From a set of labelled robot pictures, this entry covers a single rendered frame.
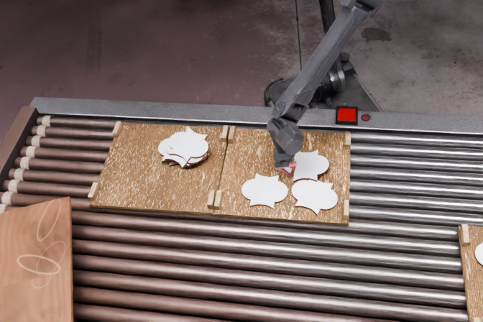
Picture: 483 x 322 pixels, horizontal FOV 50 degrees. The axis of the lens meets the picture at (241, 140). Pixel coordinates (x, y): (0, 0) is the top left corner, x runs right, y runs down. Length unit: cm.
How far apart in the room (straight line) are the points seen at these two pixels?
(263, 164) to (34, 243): 73
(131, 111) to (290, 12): 208
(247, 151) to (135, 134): 41
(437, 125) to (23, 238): 136
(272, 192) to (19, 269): 76
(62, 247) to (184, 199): 39
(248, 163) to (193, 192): 20
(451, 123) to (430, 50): 172
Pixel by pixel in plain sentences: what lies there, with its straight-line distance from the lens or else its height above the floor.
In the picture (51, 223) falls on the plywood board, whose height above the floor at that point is 104.
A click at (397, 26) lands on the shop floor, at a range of 374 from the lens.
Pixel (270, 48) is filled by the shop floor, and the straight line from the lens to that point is 356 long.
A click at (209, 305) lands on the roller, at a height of 92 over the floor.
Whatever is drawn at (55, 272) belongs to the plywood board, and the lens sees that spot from 155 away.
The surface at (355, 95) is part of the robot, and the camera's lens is 290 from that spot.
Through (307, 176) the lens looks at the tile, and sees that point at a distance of 166.
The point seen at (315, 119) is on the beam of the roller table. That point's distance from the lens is 186.
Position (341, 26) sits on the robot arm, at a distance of 146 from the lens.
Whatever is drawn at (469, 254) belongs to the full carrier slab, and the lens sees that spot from 161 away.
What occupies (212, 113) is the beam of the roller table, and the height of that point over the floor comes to 92.
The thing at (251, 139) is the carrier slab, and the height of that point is 94.
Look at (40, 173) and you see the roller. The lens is 193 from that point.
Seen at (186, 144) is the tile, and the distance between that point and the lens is 174.
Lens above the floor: 230
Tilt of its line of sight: 50 degrees down
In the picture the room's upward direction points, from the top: 9 degrees counter-clockwise
